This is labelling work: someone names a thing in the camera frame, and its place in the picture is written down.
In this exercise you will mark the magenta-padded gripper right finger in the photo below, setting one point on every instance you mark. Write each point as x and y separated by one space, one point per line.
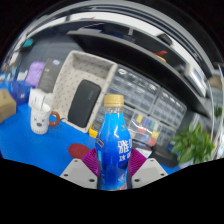
149 170

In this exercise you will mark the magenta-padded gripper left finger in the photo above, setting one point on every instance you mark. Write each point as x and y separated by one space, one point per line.
78 171

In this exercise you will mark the blue drink bottle gold cap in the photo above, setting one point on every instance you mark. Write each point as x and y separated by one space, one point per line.
112 146

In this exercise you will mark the flat black box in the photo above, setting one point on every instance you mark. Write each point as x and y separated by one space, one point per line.
165 156

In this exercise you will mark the black box with white label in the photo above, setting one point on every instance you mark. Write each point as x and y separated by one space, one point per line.
143 149

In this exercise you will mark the drawer cabinet with coloured parts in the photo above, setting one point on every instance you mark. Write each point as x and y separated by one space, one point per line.
148 128

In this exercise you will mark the yellow multimeter with leads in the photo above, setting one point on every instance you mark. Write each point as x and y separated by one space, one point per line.
93 131

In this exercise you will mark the green potted plant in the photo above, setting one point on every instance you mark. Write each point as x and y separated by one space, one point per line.
193 146

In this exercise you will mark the small grey drawer cabinet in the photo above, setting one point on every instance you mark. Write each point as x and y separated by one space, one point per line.
100 120

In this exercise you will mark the white mug with face print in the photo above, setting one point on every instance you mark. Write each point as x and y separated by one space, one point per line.
39 121

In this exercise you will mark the metal spoon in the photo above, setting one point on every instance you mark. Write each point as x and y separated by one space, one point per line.
42 102

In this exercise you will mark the wide grey drawer cabinet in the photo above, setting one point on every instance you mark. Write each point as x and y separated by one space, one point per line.
136 88

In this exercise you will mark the brown cardboard box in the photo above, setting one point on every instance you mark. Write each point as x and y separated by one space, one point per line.
6 106

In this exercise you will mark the blue tissue box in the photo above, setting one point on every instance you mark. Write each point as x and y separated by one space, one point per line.
19 91

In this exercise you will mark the dark grey product box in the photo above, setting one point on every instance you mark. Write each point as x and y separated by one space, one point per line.
49 76

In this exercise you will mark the white dotted storage box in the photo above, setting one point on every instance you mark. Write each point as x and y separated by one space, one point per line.
90 71

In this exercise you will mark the purple bag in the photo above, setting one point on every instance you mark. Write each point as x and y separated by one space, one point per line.
35 73

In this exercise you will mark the teal tool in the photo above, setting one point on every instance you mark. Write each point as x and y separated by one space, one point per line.
27 42

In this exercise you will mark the black wall shelf unit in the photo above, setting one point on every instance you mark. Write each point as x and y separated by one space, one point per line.
140 53

